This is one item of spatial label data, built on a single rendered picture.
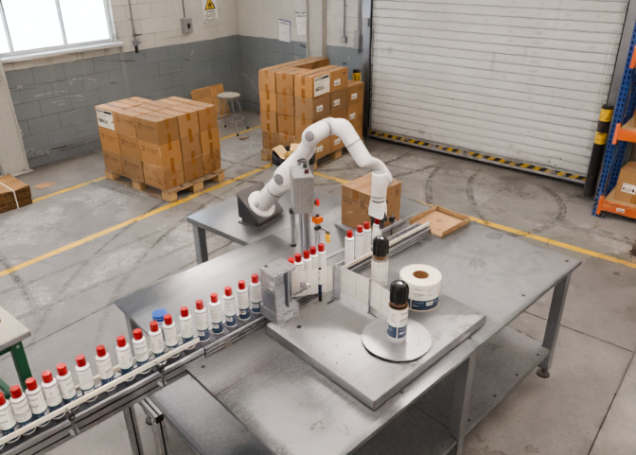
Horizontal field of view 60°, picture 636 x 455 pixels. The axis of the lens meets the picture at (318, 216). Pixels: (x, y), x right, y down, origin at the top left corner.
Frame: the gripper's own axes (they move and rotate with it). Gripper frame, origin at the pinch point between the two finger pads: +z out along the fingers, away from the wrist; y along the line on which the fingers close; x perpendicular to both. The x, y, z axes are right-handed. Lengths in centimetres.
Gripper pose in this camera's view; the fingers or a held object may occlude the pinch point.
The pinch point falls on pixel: (377, 224)
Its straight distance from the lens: 313.5
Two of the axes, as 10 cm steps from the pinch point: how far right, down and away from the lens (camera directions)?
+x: 7.2, -3.1, 6.1
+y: 6.9, 3.1, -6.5
